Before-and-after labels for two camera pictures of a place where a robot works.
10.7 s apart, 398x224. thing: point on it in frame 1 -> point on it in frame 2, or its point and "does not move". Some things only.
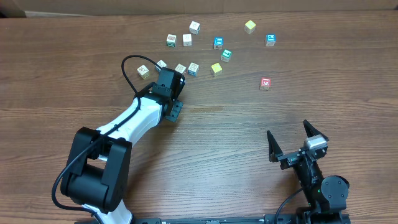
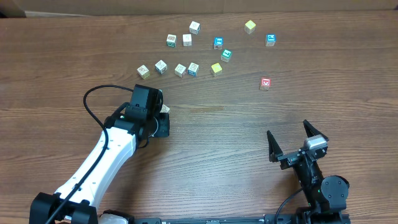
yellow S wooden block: x=143 y=71 does not move
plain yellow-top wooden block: x=249 y=27 does not move
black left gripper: x=175 y=111 -> x=163 y=125
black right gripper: x=294 y=155 does not move
